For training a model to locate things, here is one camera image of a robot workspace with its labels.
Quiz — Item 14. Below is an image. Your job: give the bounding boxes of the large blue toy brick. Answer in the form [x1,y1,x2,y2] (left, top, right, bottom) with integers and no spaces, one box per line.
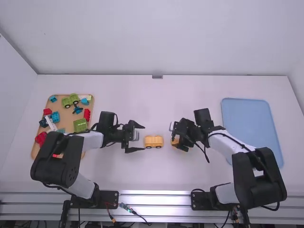
[49,111,61,124]

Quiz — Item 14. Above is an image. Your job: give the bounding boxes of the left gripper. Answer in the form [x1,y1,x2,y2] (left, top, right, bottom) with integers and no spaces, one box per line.
[121,119,146,154]

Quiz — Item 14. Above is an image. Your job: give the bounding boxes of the silver rails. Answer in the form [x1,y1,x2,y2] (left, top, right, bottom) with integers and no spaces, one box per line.
[0,190,304,223]

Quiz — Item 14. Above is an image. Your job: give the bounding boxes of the blue brick with black propeller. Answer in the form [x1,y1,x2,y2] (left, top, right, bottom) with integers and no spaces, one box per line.
[72,102,84,115]

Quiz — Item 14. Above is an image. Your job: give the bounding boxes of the tan tray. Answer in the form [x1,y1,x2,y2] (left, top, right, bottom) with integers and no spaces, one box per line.
[30,94,95,160]

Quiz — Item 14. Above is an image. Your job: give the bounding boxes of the green toy car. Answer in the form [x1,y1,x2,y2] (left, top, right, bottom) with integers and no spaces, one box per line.
[61,93,81,110]

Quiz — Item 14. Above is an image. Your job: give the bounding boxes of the blue mat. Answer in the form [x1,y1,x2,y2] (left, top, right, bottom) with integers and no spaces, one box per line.
[220,97,285,170]

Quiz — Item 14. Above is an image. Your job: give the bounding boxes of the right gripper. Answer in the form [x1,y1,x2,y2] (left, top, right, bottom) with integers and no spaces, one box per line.
[170,118,199,153]

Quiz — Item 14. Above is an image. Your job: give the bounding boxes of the white and grey toy brick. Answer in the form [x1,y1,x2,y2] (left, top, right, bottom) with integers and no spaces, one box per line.
[44,114,59,132]

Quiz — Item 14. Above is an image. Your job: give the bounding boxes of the black cable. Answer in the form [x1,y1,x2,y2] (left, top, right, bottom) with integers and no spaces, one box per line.
[193,139,211,164]
[90,113,130,133]
[261,200,281,212]

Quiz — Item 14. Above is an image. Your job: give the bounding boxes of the yellow toy car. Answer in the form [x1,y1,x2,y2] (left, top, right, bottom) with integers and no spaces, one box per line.
[143,134,164,150]

